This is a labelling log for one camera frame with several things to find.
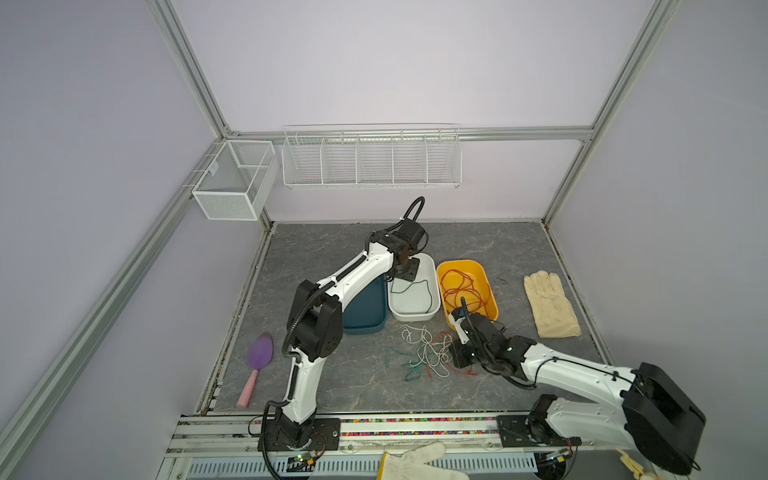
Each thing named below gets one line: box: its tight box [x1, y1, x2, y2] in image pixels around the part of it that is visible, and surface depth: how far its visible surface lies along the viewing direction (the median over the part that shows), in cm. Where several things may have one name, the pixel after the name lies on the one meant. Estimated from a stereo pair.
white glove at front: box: [383, 442, 470, 480], surface depth 71 cm
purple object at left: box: [236, 332, 274, 409], surface depth 84 cm
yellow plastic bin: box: [436, 259, 499, 330], surface depth 102 cm
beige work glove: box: [524, 270, 581, 338], surface depth 98 cm
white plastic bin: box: [387, 253, 441, 322], surface depth 101 cm
